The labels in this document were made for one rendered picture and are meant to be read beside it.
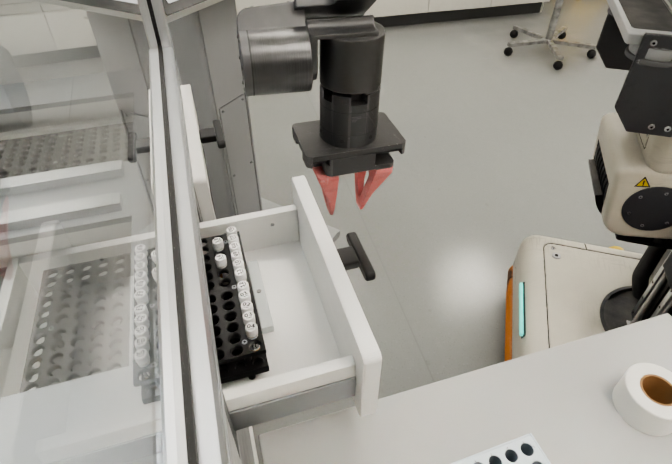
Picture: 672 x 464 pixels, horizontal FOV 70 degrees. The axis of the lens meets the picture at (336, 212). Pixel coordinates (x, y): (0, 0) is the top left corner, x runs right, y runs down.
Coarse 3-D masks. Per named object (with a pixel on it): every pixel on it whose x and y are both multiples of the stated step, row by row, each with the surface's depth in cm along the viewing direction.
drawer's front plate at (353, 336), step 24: (312, 216) 58; (312, 240) 57; (312, 264) 61; (336, 264) 52; (336, 288) 49; (336, 312) 51; (360, 312) 47; (336, 336) 54; (360, 336) 45; (360, 360) 44; (360, 384) 47; (360, 408) 49
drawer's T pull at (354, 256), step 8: (352, 232) 58; (352, 240) 57; (344, 248) 56; (352, 248) 56; (360, 248) 56; (344, 256) 55; (352, 256) 55; (360, 256) 55; (344, 264) 54; (352, 264) 54; (360, 264) 54; (368, 264) 54; (368, 272) 53; (368, 280) 53
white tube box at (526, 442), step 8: (512, 440) 50; (520, 440) 51; (528, 440) 51; (496, 448) 50; (504, 448) 50; (512, 448) 50; (520, 448) 50; (528, 448) 51; (536, 448) 50; (472, 456) 49; (480, 456) 49; (488, 456) 49; (496, 456) 49; (504, 456) 49; (512, 456) 50; (520, 456) 49; (528, 456) 49; (536, 456) 49; (544, 456) 49
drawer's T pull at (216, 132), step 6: (216, 120) 78; (216, 126) 76; (204, 132) 75; (210, 132) 75; (216, 132) 75; (222, 132) 75; (204, 138) 74; (210, 138) 74; (216, 138) 74; (222, 138) 74; (222, 144) 73
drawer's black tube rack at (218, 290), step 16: (208, 240) 58; (224, 240) 58; (208, 256) 57; (208, 272) 55; (224, 272) 55; (208, 288) 57; (224, 288) 53; (224, 304) 51; (224, 320) 50; (240, 320) 50; (224, 336) 48; (240, 336) 48; (224, 352) 47; (240, 352) 51; (224, 368) 49; (240, 368) 49; (256, 368) 49
